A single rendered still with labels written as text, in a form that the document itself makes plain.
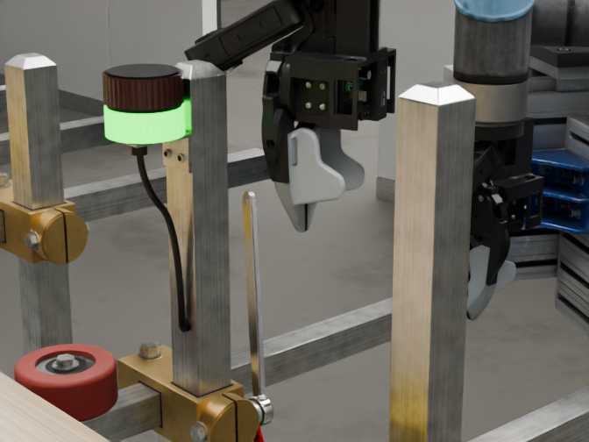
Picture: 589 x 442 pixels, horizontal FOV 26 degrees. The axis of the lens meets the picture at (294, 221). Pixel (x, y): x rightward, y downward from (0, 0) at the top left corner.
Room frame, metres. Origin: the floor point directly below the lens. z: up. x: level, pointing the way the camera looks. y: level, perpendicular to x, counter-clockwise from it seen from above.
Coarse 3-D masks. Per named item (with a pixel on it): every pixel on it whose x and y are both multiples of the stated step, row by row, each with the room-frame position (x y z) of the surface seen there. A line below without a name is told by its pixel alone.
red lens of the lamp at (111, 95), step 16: (112, 80) 0.91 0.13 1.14; (128, 80) 0.91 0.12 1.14; (144, 80) 0.91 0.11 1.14; (160, 80) 0.91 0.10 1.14; (176, 80) 0.92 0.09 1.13; (112, 96) 0.91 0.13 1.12; (128, 96) 0.91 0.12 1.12; (144, 96) 0.90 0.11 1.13; (160, 96) 0.91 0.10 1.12; (176, 96) 0.92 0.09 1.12
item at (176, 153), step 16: (144, 64) 0.96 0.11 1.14; (160, 64) 0.96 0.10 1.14; (128, 112) 0.91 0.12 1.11; (144, 112) 0.91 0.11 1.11; (128, 144) 0.92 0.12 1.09; (144, 144) 0.91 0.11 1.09; (176, 144) 0.95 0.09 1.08; (144, 160) 0.93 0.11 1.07; (176, 160) 0.95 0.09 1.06; (144, 176) 0.93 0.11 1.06; (160, 208) 0.94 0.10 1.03; (176, 240) 0.94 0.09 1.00; (176, 256) 0.94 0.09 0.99; (176, 272) 0.95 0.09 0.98
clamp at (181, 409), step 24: (120, 360) 1.01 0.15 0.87; (144, 360) 1.01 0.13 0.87; (168, 360) 1.01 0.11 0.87; (120, 384) 1.01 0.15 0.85; (144, 384) 0.99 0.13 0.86; (168, 384) 0.96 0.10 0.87; (240, 384) 0.97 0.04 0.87; (168, 408) 0.96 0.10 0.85; (192, 408) 0.93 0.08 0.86; (216, 408) 0.93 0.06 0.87; (240, 408) 0.94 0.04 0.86; (168, 432) 0.96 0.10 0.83; (192, 432) 0.93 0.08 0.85; (216, 432) 0.92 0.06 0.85; (240, 432) 0.93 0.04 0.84
